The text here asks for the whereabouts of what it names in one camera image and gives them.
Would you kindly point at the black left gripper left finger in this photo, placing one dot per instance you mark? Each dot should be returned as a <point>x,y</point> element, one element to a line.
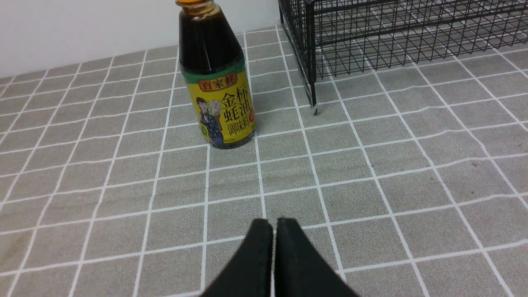
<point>248,273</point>

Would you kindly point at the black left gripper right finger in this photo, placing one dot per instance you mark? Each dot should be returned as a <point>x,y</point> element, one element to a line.
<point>300,271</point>

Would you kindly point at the dark oyster sauce bottle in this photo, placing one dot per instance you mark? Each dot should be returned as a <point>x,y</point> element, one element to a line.
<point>213,66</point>

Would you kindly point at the grey grid tablecloth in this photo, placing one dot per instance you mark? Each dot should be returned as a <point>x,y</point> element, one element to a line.
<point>410,181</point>

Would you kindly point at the black wire mesh shelf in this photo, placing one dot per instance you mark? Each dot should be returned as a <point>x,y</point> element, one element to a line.
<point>340,37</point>

